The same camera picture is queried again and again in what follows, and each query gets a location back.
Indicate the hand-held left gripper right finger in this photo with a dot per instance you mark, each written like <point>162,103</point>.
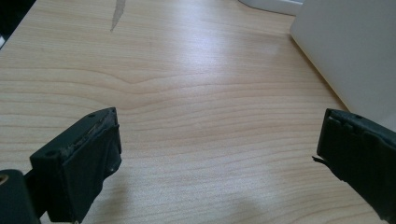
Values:
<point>358,155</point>

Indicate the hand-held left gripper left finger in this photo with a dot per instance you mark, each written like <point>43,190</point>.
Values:
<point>77,174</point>

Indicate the large white box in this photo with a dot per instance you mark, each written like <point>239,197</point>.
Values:
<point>351,46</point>

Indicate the white object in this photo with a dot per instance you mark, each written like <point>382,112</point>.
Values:
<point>274,5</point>

